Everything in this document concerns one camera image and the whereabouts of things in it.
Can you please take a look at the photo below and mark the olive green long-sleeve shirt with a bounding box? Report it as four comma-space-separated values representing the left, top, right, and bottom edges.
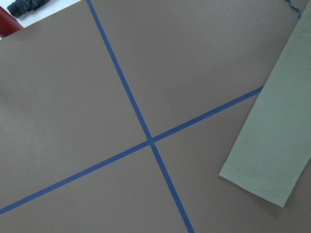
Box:
219, 5, 311, 207

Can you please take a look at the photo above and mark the dark blue folded umbrella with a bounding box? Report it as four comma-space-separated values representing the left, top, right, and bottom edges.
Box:
7, 0, 50, 18

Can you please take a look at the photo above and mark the red cylinder bottle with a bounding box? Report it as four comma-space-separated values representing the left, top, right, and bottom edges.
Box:
0, 7, 24, 38

